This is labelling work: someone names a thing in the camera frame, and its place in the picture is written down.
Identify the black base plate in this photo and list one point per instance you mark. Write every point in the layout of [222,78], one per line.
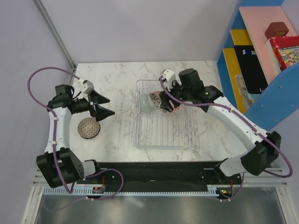
[179,175]

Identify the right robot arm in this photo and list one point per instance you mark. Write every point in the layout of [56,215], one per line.
[262,146]

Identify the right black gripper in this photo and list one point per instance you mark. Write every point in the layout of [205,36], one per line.
[165,97]

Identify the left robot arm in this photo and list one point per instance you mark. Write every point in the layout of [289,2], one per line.
[59,165]

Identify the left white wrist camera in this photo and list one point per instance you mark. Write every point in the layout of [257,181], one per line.
[86,87]

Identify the green glass bowl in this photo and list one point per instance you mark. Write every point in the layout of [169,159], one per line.
[144,100]

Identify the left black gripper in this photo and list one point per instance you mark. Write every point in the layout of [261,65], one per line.
[99,113]

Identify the pink board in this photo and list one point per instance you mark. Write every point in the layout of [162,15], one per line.
[257,20]

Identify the grid patterned bowl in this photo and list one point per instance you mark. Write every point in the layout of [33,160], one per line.
[88,128]

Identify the dark red box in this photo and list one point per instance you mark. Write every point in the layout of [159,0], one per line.
[276,29]

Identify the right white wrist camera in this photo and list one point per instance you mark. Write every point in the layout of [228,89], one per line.
[167,76]

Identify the blue shelf unit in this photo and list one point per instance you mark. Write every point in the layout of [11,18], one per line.
[281,98]

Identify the orange patterned bowl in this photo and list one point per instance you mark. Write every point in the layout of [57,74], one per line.
[174,110]

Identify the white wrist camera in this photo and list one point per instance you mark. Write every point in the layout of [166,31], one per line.
[86,87]
[167,76]

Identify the yellow black panel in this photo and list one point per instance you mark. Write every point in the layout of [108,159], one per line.
[235,37]

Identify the red game box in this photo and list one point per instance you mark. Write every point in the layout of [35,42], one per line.
[286,50]

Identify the white cable duct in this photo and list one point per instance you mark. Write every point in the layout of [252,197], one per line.
[97,190]

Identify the leaf patterned bowl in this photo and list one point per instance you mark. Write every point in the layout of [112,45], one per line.
[156,100]

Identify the clear wire dish rack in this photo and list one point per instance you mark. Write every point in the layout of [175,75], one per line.
[158,129]

